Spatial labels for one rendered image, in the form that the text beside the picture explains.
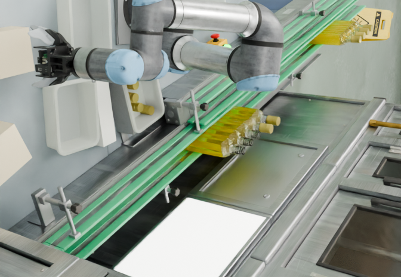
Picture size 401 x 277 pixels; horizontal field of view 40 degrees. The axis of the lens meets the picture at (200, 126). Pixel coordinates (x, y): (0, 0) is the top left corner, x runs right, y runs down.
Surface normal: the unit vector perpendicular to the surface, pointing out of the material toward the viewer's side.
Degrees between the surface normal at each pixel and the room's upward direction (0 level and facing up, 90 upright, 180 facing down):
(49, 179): 0
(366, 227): 90
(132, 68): 0
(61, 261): 90
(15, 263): 90
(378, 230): 90
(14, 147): 0
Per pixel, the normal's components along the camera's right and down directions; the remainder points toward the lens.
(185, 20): 0.54, 0.61
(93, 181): -0.15, -0.88
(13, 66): 0.82, 0.14
